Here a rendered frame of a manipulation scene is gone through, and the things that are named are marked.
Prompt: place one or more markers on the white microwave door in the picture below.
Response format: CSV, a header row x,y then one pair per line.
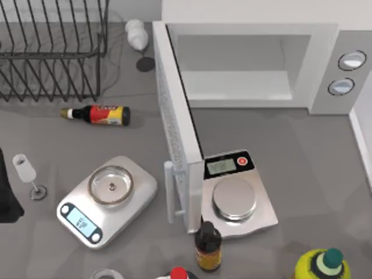
x,y
177,128

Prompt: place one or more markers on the silver scale with black panel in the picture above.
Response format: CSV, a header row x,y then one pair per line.
x,y
241,194

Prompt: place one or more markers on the yellow bottle with green cap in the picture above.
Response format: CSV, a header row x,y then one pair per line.
x,y
319,261

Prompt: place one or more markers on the clear glass rim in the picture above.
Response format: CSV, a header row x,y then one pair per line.
x,y
107,274

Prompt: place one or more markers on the round microwave knob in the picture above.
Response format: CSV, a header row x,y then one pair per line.
x,y
351,60
341,86

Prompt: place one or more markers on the dark bottle red yellow label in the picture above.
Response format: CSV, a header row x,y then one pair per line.
x,y
101,115

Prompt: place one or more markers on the frosted white wine glass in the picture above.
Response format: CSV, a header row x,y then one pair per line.
x,y
25,171

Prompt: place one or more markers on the red capped bottle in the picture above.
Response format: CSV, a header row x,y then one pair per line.
x,y
178,273

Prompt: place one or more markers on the dark brown bottle orange label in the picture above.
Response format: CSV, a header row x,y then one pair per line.
x,y
208,245

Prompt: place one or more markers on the white rounded kitchen scale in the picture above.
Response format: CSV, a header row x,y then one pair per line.
x,y
107,200

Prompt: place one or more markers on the pale microwave oven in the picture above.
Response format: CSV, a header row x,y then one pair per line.
x,y
322,69

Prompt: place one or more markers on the white wine glass lying down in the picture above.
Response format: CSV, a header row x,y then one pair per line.
x,y
136,35

